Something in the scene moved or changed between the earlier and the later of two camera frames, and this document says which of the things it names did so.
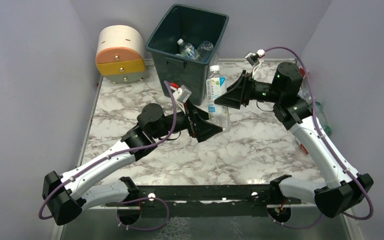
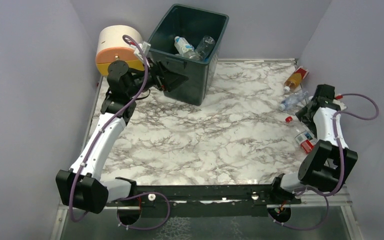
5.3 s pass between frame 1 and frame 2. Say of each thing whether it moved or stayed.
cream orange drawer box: stayed
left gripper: moved
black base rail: stayed
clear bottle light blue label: moved
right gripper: moved
